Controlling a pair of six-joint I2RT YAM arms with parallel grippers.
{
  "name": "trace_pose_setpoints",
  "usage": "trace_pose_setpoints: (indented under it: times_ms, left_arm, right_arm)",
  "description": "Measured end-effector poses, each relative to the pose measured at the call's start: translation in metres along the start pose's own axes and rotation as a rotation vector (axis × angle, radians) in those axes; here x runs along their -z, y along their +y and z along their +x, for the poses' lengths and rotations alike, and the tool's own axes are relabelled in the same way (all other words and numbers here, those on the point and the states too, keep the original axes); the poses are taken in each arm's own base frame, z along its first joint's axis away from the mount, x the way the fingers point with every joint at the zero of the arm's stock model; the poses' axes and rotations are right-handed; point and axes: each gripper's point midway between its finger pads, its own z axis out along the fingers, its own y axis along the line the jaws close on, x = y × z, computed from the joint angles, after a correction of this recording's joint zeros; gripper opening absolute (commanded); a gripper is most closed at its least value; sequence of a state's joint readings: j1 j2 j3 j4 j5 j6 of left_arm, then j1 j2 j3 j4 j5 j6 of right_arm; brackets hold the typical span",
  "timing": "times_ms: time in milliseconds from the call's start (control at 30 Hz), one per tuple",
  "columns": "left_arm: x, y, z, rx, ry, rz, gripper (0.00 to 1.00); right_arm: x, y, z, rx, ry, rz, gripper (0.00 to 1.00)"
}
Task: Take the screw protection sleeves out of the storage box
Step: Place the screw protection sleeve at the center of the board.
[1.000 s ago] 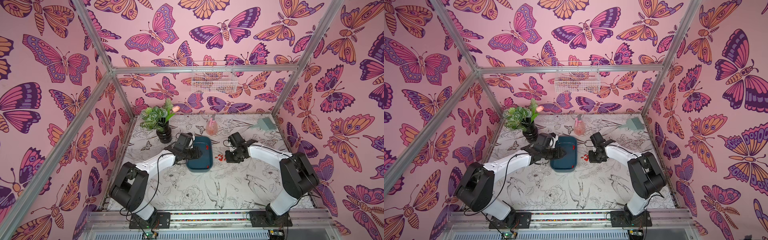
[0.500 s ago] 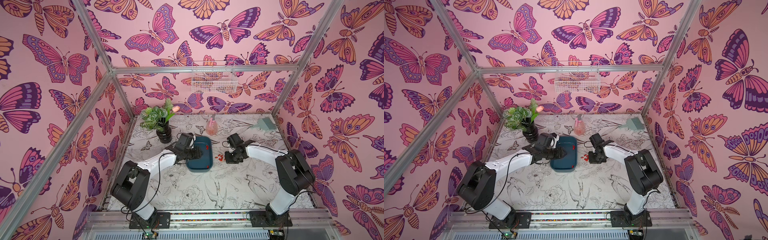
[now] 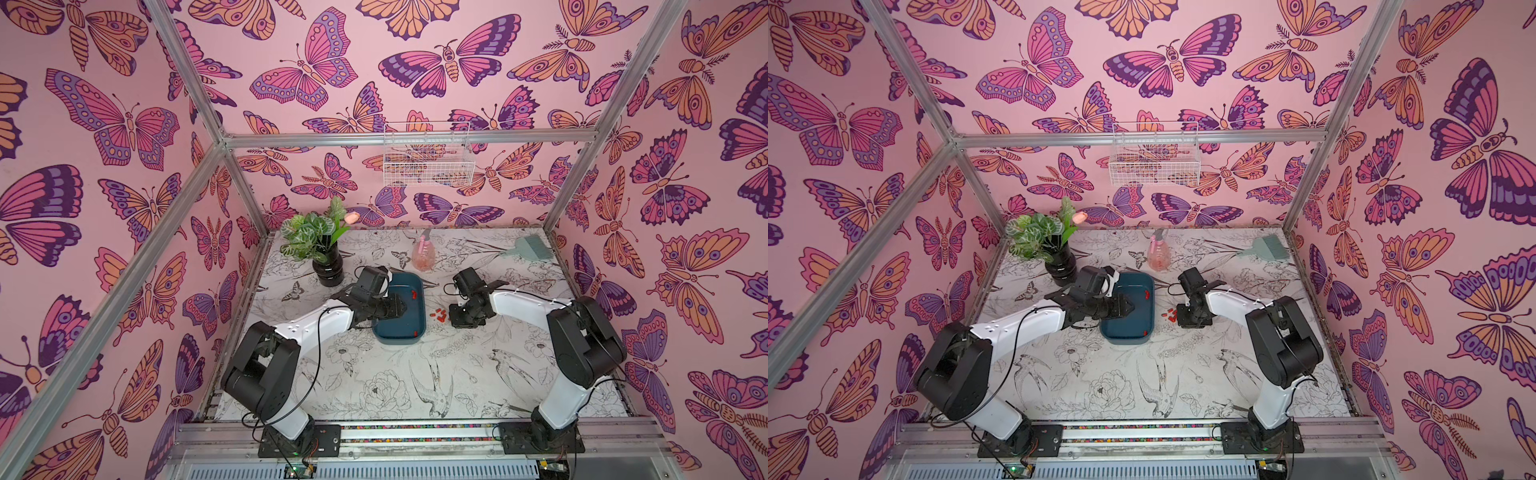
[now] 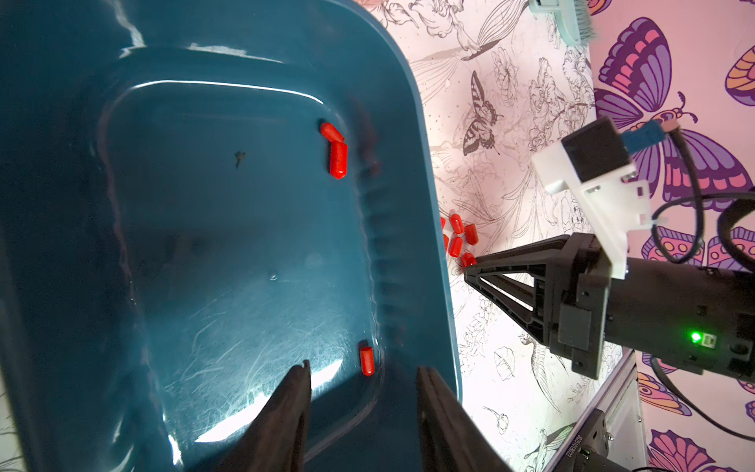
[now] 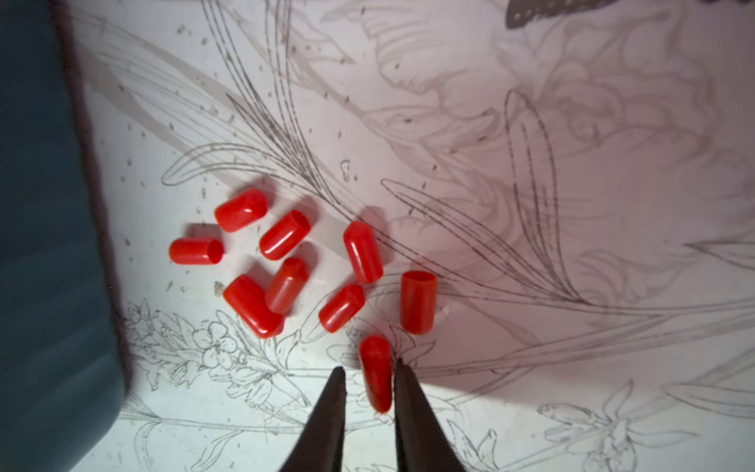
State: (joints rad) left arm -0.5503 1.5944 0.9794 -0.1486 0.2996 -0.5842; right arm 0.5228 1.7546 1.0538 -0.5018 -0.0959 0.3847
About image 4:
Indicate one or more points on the red sleeve pile in box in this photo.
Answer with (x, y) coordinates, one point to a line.
(338, 150)

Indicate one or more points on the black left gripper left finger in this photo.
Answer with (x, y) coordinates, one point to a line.
(276, 439)

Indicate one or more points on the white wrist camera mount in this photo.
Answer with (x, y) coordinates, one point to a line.
(594, 165)

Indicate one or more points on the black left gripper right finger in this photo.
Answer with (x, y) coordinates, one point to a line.
(449, 439)

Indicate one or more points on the teal storage box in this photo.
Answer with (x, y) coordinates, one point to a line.
(172, 241)

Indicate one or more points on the red sleeve in box corner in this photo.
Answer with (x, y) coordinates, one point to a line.
(367, 361)

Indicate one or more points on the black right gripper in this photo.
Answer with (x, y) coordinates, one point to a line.
(692, 318)

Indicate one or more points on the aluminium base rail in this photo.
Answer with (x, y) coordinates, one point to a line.
(609, 435)

